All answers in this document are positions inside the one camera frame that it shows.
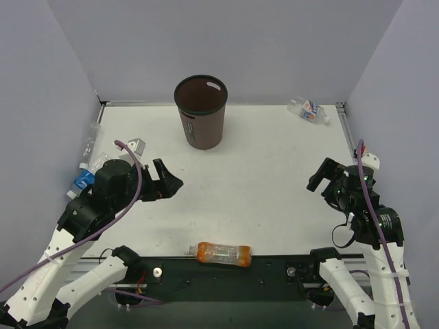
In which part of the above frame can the brown plastic waste bin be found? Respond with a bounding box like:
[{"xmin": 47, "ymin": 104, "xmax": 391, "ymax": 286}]
[{"xmin": 174, "ymin": 75, "xmax": 228, "ymax": 150}]

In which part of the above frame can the orange label plastic bottle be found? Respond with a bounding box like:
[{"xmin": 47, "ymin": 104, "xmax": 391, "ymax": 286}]
[{"xmin": 187, "ymin": 242, "xmax": 252, "ymax": 267}]

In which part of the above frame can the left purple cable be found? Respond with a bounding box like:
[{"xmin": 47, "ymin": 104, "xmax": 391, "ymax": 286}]
[{"xmin": 0, "ymin": 139, "xmax": 144, "ymax": 295}]

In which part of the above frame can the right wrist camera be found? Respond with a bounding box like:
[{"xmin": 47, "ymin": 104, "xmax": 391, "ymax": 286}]
[{"xmin": 361, "ymin": 146, "xmax": 381, "ymax": 171}]

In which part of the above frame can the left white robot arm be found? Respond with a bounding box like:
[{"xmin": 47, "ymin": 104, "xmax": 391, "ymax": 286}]
[{"xmin": 1, "ymin": 159, "xmax": 183, "ymax": 328}]

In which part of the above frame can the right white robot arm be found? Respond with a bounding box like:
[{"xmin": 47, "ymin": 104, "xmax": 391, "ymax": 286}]
[{"xmin": 307, "ymin": 158, "xmax": 419, "ymax": 328}]

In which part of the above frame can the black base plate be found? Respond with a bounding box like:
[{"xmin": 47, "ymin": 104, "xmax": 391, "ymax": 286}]
[{"xmin": 117, "ymin": 255, "xmax": 335, "ymax": 306}]

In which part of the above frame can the clear crumpled plastic bottle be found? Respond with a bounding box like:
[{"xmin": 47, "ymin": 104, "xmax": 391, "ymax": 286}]
[{"xmin": 79, "ymin": 122, "xmax": 101, "ymax": 169}]

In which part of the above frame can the blue label plastic bottle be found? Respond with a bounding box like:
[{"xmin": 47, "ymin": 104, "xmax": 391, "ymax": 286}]
[{"xmin": 67, "ymin": 153, "xmax": 111, "ymax": 199}]

